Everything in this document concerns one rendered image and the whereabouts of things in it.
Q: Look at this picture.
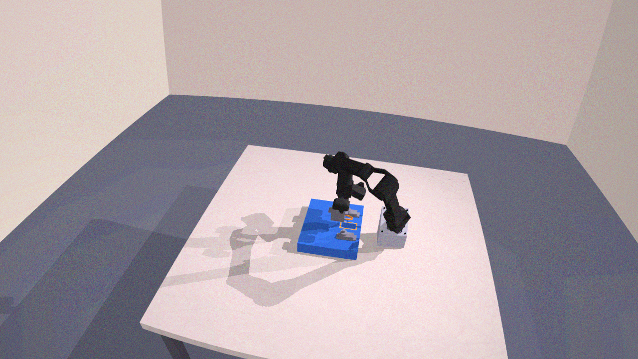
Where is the blue flat deck plate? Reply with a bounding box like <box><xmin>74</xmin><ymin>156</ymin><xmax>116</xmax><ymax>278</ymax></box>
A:
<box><xmin>297</xmin><ymin>198</ymin><xmax>364</xmax><ymax>260</ymax></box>

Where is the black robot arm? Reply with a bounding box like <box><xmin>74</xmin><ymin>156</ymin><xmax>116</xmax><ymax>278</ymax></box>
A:
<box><xmin>323</xmin><ymin>151</ymin><xmax>411</xmax><ymax>233</ymax></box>

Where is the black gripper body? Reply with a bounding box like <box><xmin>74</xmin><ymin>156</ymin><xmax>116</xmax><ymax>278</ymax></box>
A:
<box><xmin>332</xmin><ymin>179</ymin><xmax>353</xmax><ymax>211</ymax></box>

